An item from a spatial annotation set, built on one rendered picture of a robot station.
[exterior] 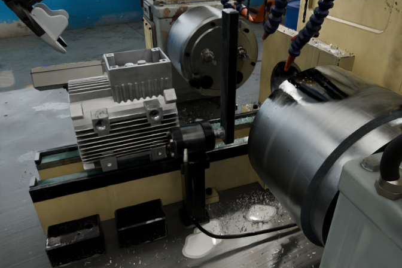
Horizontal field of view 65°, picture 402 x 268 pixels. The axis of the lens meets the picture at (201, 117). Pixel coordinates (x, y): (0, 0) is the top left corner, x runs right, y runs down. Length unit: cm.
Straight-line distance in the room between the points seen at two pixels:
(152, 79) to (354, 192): 43
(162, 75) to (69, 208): 34
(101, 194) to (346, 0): 71
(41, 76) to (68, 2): 530
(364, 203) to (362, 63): 52
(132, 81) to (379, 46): 52
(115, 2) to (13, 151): 535
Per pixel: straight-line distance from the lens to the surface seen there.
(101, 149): 63
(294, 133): 46
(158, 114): 61
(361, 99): 47
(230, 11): 53
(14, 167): 104
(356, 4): 84
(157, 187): 74
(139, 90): 63
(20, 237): 82
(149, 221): 68
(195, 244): 70
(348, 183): 34
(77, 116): 61
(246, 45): 97
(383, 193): 31
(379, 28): 79
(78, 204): 74
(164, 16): 110
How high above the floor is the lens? 135
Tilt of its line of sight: 29 degrees down
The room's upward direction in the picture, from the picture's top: 1 degrees counter-clockwise
